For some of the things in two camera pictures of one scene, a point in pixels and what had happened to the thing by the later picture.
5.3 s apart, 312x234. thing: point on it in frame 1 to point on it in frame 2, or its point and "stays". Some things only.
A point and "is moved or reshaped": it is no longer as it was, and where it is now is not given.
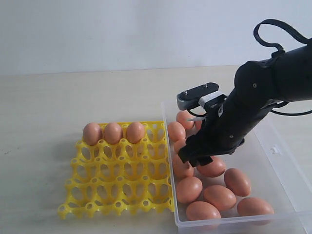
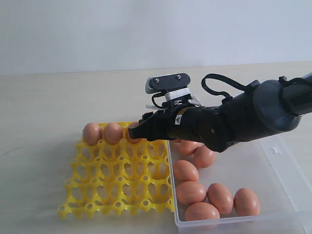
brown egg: x=135 y=132 stays
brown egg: x=221 y=197 is moved or reshaped
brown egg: x=112 y=133 stays
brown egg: x=237 y=182 to x=246 y=203
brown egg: x=92 y=133 stays
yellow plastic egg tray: x=123 y=178 stays
